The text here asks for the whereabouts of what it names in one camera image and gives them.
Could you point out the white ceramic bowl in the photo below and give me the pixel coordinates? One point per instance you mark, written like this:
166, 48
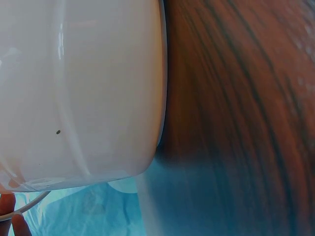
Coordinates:
81, 93

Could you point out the person's left fingers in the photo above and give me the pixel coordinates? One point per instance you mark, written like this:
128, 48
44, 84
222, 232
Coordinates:
20, 225

